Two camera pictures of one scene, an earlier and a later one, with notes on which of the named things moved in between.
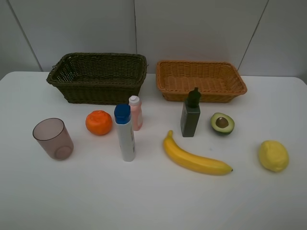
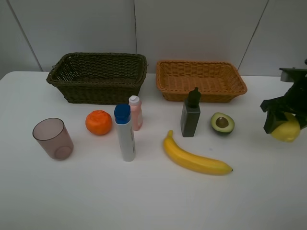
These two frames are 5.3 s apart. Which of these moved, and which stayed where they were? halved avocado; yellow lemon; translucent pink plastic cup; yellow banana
Moved: yellow lemon
Stayed: translucent pink plastic cup; halved avocado; yellow banana
